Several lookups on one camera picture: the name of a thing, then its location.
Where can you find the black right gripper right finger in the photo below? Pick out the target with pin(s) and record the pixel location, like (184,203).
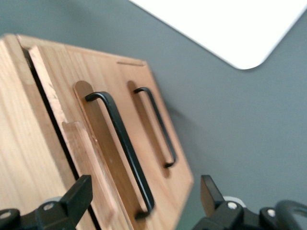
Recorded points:
(216,210)

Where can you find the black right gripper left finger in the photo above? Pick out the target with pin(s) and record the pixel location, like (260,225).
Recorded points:
(64,210)

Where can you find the wooden two-drawer cabinet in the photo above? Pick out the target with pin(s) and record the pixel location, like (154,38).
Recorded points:
(26,134)

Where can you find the beige rectangular tray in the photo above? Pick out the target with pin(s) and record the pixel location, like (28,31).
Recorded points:
(227,26)

